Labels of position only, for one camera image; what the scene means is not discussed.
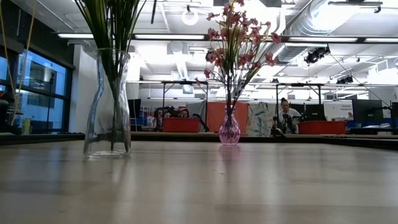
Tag clear glass vase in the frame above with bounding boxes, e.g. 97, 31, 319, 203
83, 47, 132, 157

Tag pink glass vase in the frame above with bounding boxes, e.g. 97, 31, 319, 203
218, 105, 242, 146

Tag long ceiling light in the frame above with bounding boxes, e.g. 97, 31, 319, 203
287, 36, 359, 44
134, 34, 205, 40
57, 33, 96, 40
364, 37, 398, 44

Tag red plastic bin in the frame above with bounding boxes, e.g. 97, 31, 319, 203
297, 120, 347, 136
162, 117, 201, 134

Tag orange cloth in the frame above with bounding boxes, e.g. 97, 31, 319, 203
206, 101, 249, 135

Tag white leaf-patterned cloth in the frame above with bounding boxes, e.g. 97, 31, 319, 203
247, 102, 276, 138

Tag black ceiling spotlight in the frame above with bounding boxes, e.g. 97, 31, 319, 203
336, 75, 354, 85
303, 45, 331, 65

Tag yellow bottle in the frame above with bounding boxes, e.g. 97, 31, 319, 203
22, 116, 32, 136

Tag black overhead bar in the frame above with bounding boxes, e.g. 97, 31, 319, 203
327, 0, 384, 14

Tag white sign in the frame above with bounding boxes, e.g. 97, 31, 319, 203
323, 100, 354, 122

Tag black monitor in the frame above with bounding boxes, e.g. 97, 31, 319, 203
351, 99, 384, 123

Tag white round ceiling ring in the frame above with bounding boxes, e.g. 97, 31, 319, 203
181, 8, 200, 27

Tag black background table frame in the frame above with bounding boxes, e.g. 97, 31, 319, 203
274, 82, 323, 105
161, 80, 210, 125

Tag black table frame rail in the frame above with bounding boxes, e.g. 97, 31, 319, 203
0, 131, 398, 151

